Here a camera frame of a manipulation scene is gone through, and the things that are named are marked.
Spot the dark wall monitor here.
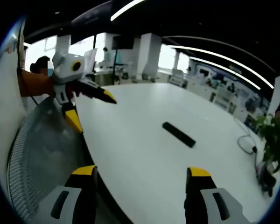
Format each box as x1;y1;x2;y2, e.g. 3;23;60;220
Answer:
112;35;134;50

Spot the grey mesh office chair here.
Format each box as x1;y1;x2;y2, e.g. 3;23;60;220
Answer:
6;95;94;221

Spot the green potted plant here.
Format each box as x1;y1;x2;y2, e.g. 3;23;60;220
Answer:
251;113;280;174

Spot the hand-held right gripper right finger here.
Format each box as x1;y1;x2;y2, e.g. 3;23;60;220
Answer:
183;167;251;224

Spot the white cable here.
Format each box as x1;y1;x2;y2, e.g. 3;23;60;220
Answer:
233;116;259;168

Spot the black remote control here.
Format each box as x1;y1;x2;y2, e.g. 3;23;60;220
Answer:
162;122;196;148

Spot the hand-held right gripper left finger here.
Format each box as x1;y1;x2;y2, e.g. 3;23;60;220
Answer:
36;165;98;224

